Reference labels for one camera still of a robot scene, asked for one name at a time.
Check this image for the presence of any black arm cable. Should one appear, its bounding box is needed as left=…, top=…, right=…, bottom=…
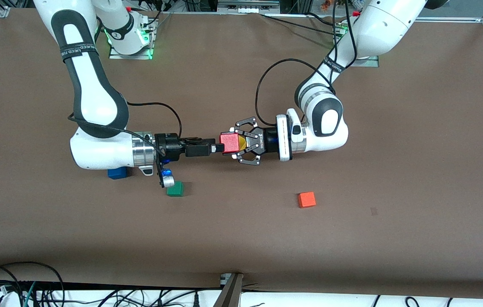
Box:
left=255, top=0, right=358, bottom=124
left=68, top=101, right=182, bottom=155

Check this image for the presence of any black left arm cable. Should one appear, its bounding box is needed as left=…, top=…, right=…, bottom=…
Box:
left=255, top=0, right=358, bottom=124

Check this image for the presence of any orange wooden block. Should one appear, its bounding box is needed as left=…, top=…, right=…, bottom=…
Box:
left=298, top=191, right=317, bottom=209

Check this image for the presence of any silver network switch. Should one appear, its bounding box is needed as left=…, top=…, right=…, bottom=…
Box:
left=217, top=0, right=281, bottom=14

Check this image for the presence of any grey camera mount bar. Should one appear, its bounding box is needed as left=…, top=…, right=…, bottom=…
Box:
left=214, top=273, right=244, bottom=307

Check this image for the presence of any teal cable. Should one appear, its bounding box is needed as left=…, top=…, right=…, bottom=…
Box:
left=23, top=281, right=38, bottom=307

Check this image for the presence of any black looped cable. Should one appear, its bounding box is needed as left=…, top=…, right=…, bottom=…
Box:
left=0, top=261, right=66, bottom=307

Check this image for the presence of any red wooden block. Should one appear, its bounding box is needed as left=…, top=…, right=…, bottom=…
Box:
left=219, top=133, right=241, bottom=154

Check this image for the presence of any black cable across table edge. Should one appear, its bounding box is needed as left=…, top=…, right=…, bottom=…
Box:
left=260, top=12, right=341, bottom=40

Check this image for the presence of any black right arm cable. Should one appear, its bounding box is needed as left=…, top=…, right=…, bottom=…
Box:
left=68, top=101, right=182, bottom=155

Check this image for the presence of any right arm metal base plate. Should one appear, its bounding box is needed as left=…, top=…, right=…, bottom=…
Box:
left=109, top=43, right=153, bottom=61

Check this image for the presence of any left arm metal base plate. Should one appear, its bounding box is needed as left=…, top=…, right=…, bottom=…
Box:
left=336, top=54, right=380, bottom=68

